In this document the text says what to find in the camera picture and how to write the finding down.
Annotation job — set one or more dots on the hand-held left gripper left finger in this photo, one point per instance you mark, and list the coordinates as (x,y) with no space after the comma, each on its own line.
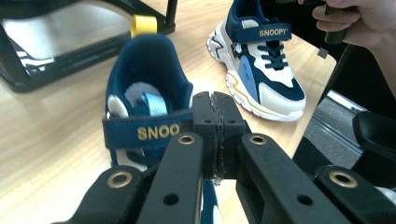
(183,174)

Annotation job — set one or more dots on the navy and white sneaker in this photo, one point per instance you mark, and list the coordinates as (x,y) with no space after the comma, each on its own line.
(264,71)
(149,62)

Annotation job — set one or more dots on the red and black shoe rack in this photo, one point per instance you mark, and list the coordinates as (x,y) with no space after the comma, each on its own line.
(62,71)

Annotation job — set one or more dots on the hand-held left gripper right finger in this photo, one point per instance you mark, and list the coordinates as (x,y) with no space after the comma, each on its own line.
(267,180)

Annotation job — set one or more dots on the metal floor rail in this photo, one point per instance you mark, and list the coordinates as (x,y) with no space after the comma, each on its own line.
(345,101)

